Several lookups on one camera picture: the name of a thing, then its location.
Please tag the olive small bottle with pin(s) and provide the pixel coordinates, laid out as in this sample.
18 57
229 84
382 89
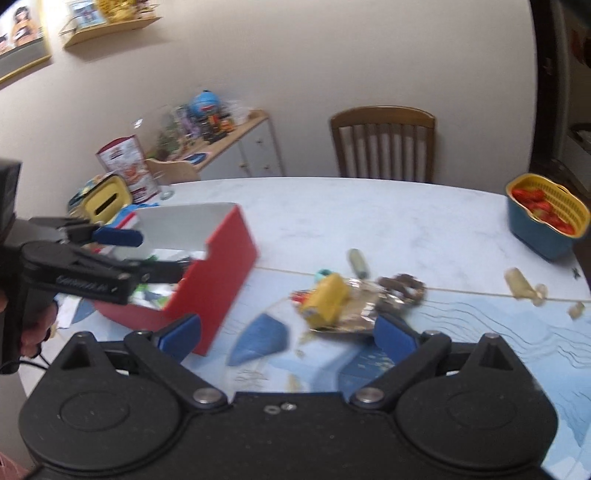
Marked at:
358 263

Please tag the framed wall poster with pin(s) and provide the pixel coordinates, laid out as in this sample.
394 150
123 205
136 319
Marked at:
23 41

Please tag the blue basket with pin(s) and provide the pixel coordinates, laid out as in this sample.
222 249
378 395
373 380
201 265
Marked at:
540 240

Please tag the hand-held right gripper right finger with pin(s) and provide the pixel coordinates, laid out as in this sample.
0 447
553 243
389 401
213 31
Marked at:
392 337

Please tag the yellow tissue box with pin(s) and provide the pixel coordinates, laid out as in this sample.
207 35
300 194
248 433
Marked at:
108 196

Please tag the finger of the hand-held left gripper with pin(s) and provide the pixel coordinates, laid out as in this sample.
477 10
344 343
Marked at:
117 237
157 271

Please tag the small beige piece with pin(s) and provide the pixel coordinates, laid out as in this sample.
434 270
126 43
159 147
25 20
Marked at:
576 310

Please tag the white plastic bag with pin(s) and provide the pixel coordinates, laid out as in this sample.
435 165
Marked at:
157 295

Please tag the blue pad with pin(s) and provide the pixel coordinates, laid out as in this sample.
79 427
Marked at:
196 158

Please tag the clear plant container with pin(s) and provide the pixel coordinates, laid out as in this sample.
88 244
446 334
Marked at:
164 131

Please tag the red snack bag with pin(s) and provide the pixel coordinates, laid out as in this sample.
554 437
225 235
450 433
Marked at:
127 166

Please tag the drinking glass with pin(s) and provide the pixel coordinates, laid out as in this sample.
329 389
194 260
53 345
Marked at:
165 187

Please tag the blue globe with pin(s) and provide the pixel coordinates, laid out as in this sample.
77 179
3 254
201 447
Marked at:
206 104

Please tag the pile of red fruit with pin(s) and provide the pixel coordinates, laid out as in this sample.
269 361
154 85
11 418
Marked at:
538 203

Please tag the yellow strainer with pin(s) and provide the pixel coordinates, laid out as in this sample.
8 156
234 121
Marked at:
561 194

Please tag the light wooden chair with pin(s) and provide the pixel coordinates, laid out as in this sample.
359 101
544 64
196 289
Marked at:
173 170

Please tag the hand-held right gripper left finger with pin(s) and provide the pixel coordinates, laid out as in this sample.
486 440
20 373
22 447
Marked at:
182 334

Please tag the gold foil bag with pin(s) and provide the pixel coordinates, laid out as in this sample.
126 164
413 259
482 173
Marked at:
364 311

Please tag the clear plastic bag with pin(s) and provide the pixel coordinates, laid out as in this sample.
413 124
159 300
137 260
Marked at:
238 112

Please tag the pink clothing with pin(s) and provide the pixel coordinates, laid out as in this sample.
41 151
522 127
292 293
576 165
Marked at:
11 467

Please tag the wooden wall shelf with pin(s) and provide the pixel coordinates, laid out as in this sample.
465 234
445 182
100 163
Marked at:
111 30

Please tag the orange toy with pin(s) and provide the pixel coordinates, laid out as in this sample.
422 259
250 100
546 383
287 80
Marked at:
302 297

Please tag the jar with orange label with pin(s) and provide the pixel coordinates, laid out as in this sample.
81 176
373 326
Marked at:
225 123

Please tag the white sideboard cabinet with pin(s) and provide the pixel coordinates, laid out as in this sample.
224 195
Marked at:
258 152

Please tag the person's left hand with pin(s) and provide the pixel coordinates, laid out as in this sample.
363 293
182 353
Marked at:
42 332

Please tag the dark wooden chair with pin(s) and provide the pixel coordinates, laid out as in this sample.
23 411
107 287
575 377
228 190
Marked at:
383 120

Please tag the red cardboard box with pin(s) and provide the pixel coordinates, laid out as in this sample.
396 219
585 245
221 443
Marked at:
221 286

